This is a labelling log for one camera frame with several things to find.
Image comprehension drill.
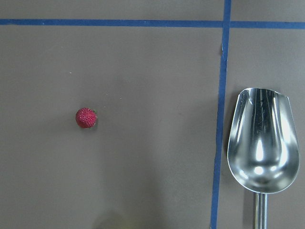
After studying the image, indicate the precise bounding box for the red strawberry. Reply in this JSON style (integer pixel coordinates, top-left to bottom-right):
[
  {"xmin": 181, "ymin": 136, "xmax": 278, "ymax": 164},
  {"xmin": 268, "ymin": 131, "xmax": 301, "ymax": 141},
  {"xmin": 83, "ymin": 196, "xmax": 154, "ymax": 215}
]
[{"xmin": 75, "ymin": 107, "xmax": 97, "ymax": 128}]

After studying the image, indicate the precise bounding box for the metal scoop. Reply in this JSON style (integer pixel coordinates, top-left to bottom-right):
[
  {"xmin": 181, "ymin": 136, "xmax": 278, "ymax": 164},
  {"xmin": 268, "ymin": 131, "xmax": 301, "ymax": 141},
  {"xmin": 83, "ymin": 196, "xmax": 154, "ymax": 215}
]
[{"xmin": 227, "ymin": 88, "xmax": 300, "ymax": 229}]

